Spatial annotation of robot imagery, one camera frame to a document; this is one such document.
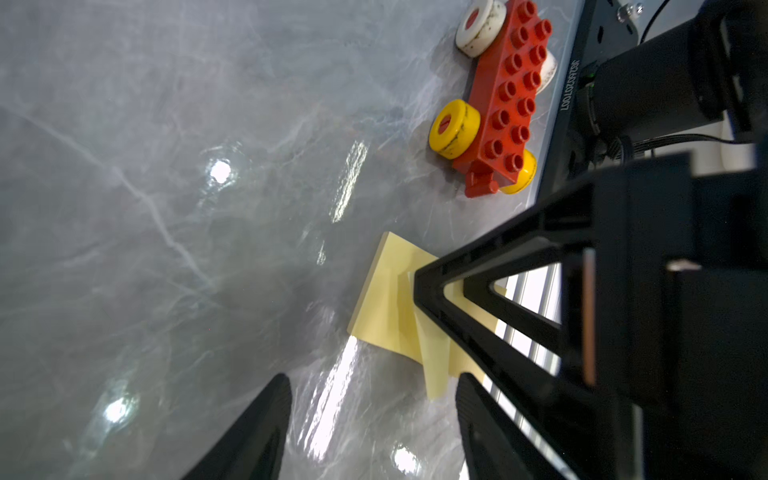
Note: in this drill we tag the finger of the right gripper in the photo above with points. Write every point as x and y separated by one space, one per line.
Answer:
553 230

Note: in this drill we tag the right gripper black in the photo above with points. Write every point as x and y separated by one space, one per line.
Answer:
679 327

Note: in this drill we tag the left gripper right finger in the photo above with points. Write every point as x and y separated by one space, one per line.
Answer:
494 446

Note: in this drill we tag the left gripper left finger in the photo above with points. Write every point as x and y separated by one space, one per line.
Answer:
253 447

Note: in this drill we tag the yellow memo pad front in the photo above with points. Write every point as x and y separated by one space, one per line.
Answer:
386 316

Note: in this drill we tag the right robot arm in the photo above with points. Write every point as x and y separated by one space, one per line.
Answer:
729 41

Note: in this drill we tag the red toy car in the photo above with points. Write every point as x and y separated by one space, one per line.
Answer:
484 137

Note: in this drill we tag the aluminium front rail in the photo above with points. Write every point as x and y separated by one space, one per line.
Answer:
539 291

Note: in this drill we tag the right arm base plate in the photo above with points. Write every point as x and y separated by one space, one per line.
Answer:
616 82

